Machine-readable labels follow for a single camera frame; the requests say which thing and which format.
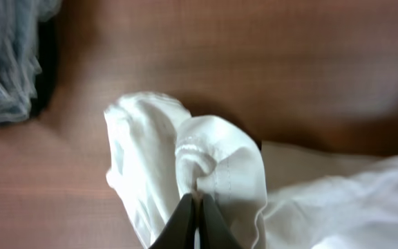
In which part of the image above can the black garment under pile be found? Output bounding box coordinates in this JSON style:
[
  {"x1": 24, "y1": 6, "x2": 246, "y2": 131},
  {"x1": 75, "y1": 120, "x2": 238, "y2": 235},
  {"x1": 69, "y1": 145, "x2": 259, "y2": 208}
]
[{"x1": 30, "y1": 17, "x2": 59, "y2": 118}]

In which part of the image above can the white t-shirt black print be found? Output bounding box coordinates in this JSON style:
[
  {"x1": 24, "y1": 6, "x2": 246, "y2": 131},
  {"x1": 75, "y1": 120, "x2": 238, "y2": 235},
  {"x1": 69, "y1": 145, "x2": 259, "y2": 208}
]
[{"x1": 104, "y1": 92, "x2": 398, "y2": 248}]

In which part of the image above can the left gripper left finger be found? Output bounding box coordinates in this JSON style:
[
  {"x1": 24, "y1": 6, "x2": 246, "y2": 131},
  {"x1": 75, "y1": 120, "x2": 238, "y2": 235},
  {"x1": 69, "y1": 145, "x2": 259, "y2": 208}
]
[{"x1": 149, "y1": 194, "x2": 196, "y2": 249}]

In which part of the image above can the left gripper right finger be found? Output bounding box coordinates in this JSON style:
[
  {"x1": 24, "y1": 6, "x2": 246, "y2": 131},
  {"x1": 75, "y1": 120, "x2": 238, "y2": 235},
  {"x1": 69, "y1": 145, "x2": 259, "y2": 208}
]
[{"x1": 198, "y1": 194, "x2": 242, "y2": 249}]

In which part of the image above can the grey white-trimmed garment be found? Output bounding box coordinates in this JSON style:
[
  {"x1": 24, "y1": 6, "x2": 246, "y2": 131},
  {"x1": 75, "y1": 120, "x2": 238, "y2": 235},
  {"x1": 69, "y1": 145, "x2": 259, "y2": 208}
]
[{"x1": 0, "y1": 0, "x2": 61, "y2": 125}]

